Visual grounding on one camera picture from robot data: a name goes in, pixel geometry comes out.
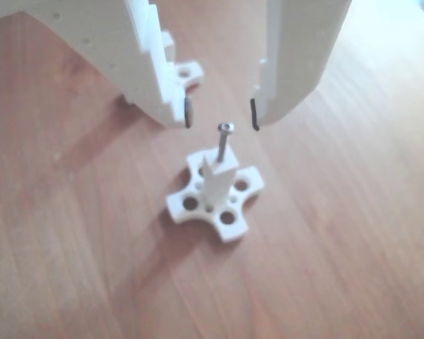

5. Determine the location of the white printed post stand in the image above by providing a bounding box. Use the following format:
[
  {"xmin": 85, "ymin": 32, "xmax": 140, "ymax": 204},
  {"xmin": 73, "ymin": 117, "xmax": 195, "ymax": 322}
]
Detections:
[
  {"xmin": 161, "ymin": 30, "xmax": 205, "ymax": 89},
  {"xmin": 165, "ymin": 148, "xmax": 266, "ymax": 244}
]

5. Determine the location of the silver metal screw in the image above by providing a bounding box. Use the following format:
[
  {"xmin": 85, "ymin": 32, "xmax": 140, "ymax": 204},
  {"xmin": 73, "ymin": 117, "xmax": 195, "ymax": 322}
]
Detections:
[{"xmin": 217, "ymin": 121, "xmax": 235, "ymax": 165}]

